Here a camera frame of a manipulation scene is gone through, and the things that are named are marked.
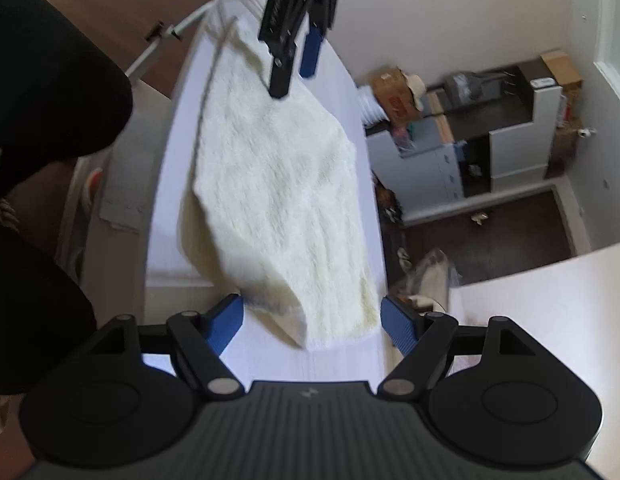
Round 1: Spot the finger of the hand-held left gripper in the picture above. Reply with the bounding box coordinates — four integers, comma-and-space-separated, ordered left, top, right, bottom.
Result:
298, 0, 341, 80
263, 39, 297, 100

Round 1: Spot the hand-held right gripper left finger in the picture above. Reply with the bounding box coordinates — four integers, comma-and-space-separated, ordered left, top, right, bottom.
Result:
90, 293, 245, 402

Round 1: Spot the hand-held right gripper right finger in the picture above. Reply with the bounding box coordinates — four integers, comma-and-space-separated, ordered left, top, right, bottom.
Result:
377, 295, 534, 402

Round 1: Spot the cream fluffy towel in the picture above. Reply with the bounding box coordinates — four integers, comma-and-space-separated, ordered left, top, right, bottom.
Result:
177, 14, 381, 352

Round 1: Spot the plastic-wrapped chair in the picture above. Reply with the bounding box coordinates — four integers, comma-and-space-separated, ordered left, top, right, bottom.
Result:
389, 249, 461, 312

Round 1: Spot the white plastic bucket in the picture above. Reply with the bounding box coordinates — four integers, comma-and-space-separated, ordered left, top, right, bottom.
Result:
358, 85, 391, 127

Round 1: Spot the cardboard box with red print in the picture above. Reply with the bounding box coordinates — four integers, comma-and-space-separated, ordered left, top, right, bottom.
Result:
369, 66, 425, 123

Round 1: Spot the beige hat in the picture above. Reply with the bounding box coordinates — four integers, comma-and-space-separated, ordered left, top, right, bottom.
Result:
403, 74, 427, 110

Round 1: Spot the orange and white sneaker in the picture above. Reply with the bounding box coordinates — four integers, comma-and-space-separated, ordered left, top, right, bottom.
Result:
81, 167, 105, 207

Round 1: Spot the white and black shelf unit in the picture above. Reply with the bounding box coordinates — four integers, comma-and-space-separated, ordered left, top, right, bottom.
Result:
429, 57, 564, 198

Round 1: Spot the plain cardboard box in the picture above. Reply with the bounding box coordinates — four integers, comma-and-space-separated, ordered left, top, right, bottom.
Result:
540, 49, 584, 87

